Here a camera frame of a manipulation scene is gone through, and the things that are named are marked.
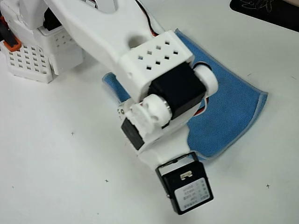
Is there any blue microfibre cloth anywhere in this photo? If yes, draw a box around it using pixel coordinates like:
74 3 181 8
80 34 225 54
102 28 269 161

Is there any black mat with line drawing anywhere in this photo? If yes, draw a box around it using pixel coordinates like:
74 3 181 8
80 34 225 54
229 0 299 33

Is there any red black white servo cable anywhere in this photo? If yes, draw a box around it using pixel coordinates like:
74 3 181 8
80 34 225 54
135 0 211 117

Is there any white perforated arm base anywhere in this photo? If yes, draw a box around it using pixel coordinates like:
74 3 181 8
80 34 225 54
0 41 54 84

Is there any orange and black clamp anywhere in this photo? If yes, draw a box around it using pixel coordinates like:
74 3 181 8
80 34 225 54
0 16 21 51

